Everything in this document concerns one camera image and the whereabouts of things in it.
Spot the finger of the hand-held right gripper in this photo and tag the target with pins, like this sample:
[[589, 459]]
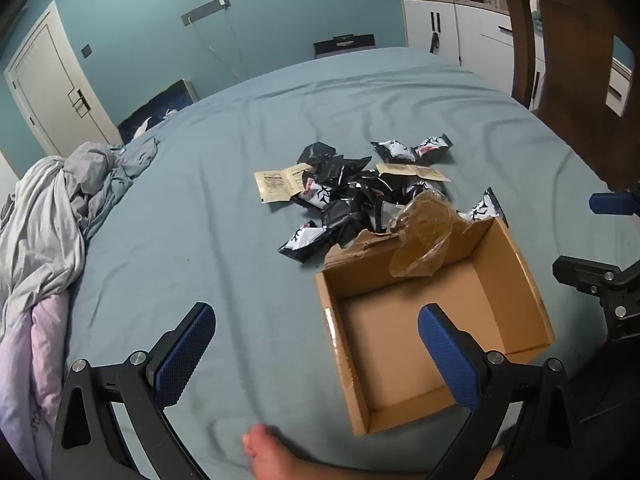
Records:
[[612, 203], [590, 277]]

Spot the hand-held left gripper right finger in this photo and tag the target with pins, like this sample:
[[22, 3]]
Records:
[[450, 360]]

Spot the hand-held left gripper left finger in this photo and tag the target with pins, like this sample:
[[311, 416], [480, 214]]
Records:
[[185, 355]]

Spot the brown cardboard box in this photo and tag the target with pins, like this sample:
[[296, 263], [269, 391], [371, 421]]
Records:
[[400, 340]]

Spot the beige printed sachet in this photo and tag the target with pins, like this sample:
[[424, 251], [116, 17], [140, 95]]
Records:
[[277, 185], [410, 170]]

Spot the pile of snack packets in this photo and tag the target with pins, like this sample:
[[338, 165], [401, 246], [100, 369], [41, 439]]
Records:
[[350, 180]]

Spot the bed with teal sheet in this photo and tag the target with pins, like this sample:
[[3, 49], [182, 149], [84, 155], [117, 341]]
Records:
[[225, 270]]

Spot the person's bare foot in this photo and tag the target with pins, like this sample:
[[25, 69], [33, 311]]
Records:
[[267, 450]]

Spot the brown wooden chair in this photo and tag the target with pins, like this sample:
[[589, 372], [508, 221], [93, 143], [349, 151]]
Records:
[[570, 85]]

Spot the crumpled clear plastic wrap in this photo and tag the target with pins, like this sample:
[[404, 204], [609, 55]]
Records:
[[425, 230]]

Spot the pale pink blanket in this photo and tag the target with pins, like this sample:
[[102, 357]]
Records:
[[30, 360]]

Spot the crumpled grey duvet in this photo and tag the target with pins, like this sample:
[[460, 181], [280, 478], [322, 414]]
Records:
[[50, 220]]

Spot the white cabinet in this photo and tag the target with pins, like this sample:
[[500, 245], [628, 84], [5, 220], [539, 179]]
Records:
[[470, 30]]

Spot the dark framed picture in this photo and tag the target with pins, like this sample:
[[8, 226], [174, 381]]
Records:
[[160, 105]]

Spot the white door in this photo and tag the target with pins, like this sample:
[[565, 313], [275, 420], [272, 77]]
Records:
[[45, 85]]

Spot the dark wall switch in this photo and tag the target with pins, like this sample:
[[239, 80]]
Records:
[[86, 51]]

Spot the grey wall bracket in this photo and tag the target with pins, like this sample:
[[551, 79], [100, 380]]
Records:
[[205, 9]]

